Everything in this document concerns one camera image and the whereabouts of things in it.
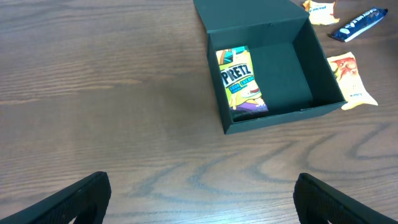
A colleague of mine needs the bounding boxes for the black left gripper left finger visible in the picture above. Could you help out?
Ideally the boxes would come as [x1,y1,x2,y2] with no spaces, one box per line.
[1,171,111,224]

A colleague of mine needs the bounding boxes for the green Pretz snack box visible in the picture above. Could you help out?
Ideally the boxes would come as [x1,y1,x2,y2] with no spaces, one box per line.
[216,46,268,121]

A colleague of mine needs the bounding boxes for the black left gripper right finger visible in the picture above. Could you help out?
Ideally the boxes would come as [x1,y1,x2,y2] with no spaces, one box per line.
[293,173,397,224]

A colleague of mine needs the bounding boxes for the black gift box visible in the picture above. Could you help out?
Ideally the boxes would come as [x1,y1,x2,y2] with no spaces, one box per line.
[194,0,345,134]

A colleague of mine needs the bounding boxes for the dark blue chocolate bar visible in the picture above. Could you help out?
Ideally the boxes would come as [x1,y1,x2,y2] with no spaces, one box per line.
[330,7,388,42]

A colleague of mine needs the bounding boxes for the yellow orange snack pouch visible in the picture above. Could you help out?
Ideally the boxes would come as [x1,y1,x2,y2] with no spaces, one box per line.
[327,52,378,110]

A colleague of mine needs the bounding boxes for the small yellow snack packet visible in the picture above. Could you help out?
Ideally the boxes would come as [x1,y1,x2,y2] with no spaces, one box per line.
[302,0,340,26]

